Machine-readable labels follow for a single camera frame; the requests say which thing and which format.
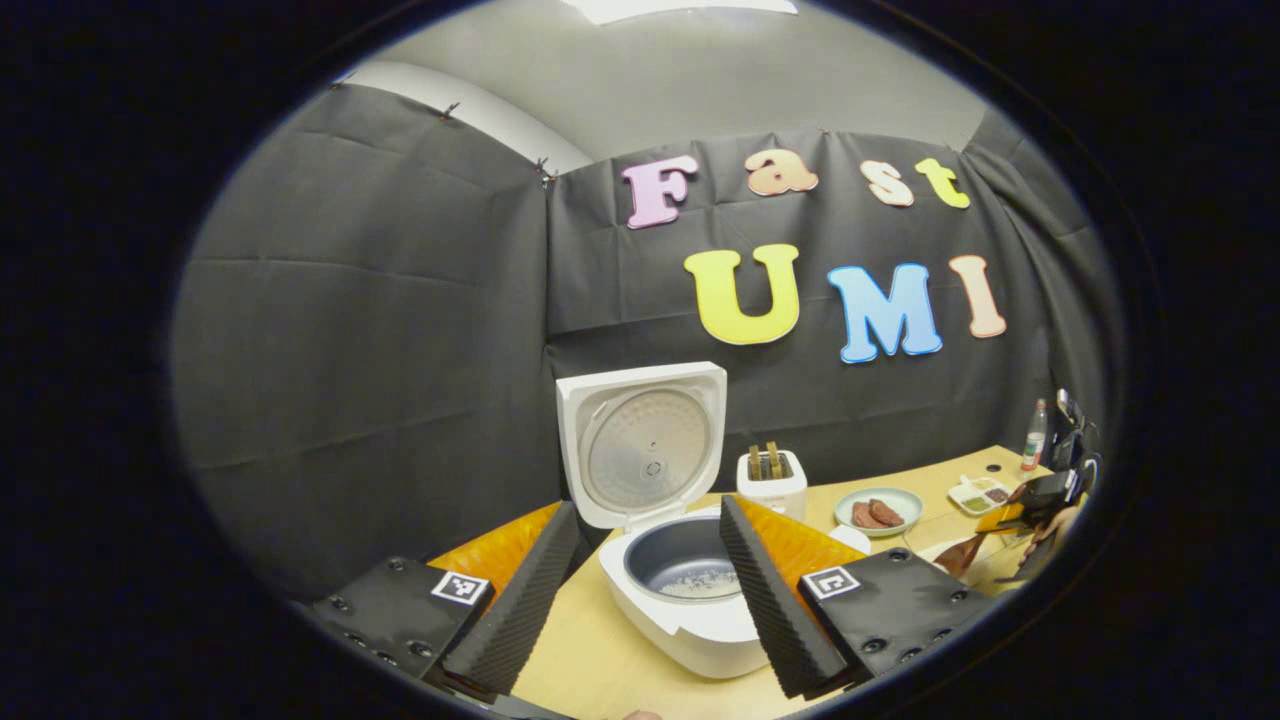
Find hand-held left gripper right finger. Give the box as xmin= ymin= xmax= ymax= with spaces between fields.
xmin=718 ymin=494 xmax=1001 ymax=701

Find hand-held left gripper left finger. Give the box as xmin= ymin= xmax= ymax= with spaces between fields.
xmin=310 ymin=500 xmax=581 ymax=698

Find white rice grains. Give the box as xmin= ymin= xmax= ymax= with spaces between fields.
xmin=658 ymin=568 xmax=743 ymax=600

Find white rice cooker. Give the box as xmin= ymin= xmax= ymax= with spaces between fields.
xmin=555 ymin=362 xmax=871 ymax=681

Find clear plastic bottle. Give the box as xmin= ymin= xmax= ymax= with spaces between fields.
xmin=1020 ymin=399 xmax=1049 ymax=472

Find white divided bean dish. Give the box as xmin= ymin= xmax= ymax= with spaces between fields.
xmin=948 ymin=476 xmax=1011 ymax=516

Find white toaster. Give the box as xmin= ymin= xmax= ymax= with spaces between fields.
xmin=736 ymin=450 xmax=809 ymax=521

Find pale green plate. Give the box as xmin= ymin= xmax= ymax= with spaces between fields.
xmin=833 ymin=486 xmax=924 ymax=538

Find black backdrop cloth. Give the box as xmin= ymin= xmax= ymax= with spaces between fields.
xmin=170 ymin=82 xmax=1121 ymax=601

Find ceiling light panel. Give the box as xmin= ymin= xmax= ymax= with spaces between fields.
xmin=565 ymin=0 xmax=799 ymax=26

